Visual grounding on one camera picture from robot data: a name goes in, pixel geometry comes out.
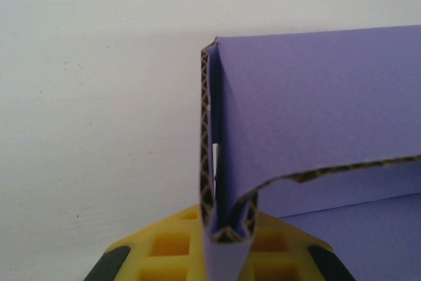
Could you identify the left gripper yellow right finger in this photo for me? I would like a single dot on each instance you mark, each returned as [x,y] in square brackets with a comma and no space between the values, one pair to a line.
[289,248]

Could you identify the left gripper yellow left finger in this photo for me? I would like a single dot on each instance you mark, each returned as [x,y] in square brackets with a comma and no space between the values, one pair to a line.
[164,245]

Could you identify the purple cardboard box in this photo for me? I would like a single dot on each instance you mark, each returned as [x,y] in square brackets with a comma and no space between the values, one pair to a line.
[312,103]

